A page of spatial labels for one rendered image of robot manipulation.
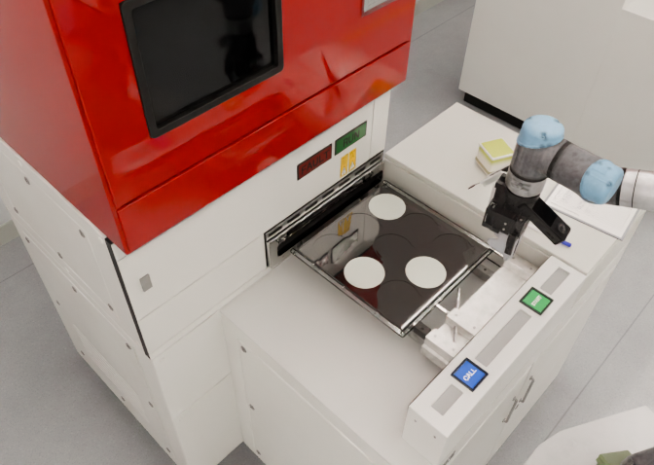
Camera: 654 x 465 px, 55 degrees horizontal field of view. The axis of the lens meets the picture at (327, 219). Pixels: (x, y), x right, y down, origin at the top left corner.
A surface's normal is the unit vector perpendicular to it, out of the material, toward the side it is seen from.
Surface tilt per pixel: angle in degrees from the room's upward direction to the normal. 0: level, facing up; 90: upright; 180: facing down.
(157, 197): 90
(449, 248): 0
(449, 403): 0
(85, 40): 90
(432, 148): 0
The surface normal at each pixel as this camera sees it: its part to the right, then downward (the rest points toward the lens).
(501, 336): 0.02, -0.70
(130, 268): 0.72, 0.51
